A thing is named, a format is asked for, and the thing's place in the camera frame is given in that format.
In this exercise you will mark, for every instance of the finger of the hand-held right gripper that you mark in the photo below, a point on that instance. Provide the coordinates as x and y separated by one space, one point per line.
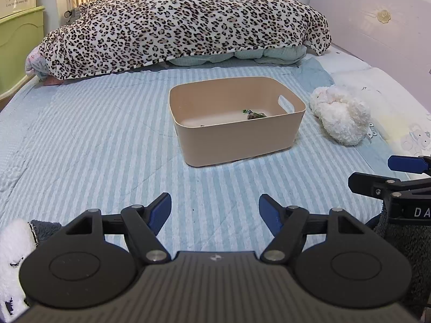
405 164
370 183

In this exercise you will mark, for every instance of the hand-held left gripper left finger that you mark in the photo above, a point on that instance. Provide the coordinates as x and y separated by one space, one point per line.
160 210

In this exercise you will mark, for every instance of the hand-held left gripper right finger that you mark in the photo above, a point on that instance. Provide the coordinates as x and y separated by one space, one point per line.
271 210

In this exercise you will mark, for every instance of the beige plastic storage bin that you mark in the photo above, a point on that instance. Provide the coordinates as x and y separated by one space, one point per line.
235 134

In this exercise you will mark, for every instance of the green packet of dried herbs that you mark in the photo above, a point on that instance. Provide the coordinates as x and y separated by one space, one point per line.
254 114

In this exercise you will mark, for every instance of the person's right forearm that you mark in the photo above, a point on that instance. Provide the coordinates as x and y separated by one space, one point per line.
409 255

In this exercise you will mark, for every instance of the white printed pillow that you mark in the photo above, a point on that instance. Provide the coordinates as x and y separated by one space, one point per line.
387 104

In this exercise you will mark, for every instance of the white plush toy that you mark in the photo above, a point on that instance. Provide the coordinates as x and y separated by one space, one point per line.
340 117

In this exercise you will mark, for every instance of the blue striped bed sheet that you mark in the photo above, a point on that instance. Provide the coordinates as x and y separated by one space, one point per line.
84 141

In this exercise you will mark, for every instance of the lavender bed headboard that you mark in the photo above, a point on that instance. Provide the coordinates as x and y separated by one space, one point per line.
380 16

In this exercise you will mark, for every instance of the teal quilted duvet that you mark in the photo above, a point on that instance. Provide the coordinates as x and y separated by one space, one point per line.
235 55

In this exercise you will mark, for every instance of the leopard print blanket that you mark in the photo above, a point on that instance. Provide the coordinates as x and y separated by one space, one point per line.
175 23

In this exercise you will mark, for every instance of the pink floral cloth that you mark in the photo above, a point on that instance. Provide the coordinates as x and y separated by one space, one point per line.
35 64

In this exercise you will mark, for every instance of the green wooden cabinet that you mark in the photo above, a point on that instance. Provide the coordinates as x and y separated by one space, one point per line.
18 50

